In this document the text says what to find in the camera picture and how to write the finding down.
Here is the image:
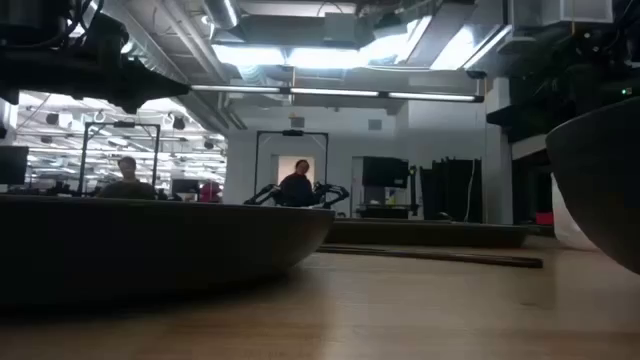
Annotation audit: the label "black metal gantry frame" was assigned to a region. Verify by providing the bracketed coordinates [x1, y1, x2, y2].
[254, 129, 330, 201]
[78, 121, 161, 196]

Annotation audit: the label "long LED light bar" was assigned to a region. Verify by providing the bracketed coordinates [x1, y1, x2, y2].
[189, 83, 485, 104]

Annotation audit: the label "person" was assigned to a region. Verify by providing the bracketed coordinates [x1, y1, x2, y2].
[97, 155, 157, 201]
[277, 158, 317, 208]

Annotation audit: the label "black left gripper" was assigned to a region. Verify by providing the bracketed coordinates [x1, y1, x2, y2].
[0, 49, 191, 115]

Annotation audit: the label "black curtain panels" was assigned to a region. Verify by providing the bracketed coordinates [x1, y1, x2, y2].
[418, 157, 484, 224]

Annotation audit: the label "silver ventilation duct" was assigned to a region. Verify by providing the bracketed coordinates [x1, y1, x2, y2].
[202, 0, 242, 30]

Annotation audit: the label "black metal table frame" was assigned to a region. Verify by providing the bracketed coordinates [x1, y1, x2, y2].
[524, 223, 557, 238]

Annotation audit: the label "black round plate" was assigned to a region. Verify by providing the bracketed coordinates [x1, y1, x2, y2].
[0, 193, 336, 306]

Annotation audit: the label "brown plastic tray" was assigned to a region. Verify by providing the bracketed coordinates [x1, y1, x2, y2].
[323, 218, 532, 250]

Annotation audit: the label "red chair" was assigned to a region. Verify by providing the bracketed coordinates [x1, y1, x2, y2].
[198, 180, 223, 204]

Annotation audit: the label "black bowl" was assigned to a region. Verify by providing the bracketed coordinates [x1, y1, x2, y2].
[544, 96, 640, 275]

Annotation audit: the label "small black monitor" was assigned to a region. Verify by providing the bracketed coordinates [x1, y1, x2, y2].
[171, 178, 201, 195]

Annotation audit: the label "black desk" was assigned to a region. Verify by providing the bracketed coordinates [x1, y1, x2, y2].
[355, 201, 421, 220]

